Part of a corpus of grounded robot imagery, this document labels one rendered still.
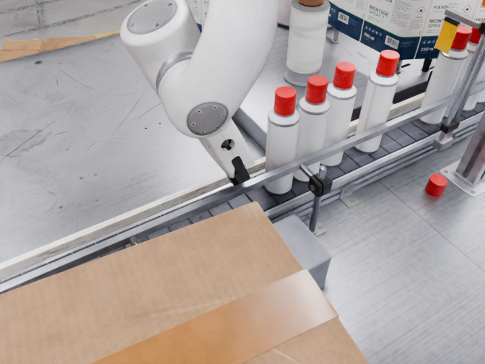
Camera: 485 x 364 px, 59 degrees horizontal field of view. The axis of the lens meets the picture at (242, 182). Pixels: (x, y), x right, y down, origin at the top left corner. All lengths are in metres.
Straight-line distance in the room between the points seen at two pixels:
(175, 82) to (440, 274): 0.55
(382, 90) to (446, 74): 0.18
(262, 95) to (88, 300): 0.73
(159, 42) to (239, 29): 0.09
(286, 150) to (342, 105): 0.13
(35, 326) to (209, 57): 0.28
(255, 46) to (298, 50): 0.58
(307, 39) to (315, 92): 0.33
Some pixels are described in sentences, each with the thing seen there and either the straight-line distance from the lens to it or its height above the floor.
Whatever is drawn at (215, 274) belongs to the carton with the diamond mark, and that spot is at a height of 1.12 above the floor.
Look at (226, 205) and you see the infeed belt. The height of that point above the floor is 0.88.
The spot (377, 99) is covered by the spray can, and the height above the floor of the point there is 1.01.
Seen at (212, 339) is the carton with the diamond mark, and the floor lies 1.12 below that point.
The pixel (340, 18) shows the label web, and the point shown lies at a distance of 1.24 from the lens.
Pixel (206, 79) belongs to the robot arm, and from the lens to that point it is 0.44.
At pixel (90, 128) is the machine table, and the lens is 1.07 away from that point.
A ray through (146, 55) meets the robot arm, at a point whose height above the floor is 1.21.
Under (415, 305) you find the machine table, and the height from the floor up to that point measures 0.83.
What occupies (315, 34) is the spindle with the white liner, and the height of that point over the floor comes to 1.01.
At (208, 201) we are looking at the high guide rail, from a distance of 0.66.
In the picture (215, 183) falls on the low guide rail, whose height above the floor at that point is 0.91.
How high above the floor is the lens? 1.44
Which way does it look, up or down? 45 degrees down
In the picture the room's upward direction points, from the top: straight up
